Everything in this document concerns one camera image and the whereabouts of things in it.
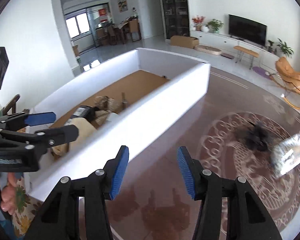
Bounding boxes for orange lounge chair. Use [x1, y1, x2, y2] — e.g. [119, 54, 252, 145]
[275, 57, 300, 95]

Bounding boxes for orange topped bench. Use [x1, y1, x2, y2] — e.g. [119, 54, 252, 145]
[234, 45, 259, 69]

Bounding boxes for green potted plant left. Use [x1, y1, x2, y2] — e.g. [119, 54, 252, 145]
[207, 18, 224, 33]

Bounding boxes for red flowers in vase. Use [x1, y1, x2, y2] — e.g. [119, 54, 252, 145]
[192, 15, 205, 31]

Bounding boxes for purple floor mat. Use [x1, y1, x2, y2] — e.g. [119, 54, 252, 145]
[252, 66, 270, 79]

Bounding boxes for black feather hair accessory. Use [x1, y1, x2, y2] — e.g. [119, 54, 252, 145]
[235, 121, 274, 152]

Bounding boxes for cream knitted glove large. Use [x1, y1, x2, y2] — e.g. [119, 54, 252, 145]
[51, 117, 98, 157]

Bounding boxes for black flat television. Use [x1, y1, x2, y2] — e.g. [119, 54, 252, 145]
[229, 14, 267, 46]

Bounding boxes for person left hand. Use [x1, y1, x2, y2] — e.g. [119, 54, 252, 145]
[0, 172, 17, 215]

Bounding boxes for cardboard box on floor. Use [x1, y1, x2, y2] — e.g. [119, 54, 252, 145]
[170, 35, 199, 49]

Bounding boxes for green potted plant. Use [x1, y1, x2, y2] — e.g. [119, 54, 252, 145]
[277, 38, 294, 58]
[207, 18, 224, 33]

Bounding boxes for green potted plant right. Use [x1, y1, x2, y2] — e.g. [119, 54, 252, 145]
[277, 38, 294, 58]

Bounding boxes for white tv cabinet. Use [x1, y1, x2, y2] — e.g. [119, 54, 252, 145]
[189, 29, 285, 68]

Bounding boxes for bag of cotton swabs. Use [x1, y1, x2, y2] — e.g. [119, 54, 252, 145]
[270, 132, 300, 178]

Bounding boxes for small potted plant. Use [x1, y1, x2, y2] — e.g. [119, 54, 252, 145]
[267, 40, 274, 53]

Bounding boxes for round pet bed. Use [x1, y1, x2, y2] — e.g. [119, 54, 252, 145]
[194, 44, 222, 55]

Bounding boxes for white storage box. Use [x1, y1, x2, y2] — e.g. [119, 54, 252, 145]
[24, 48, 211, 201]

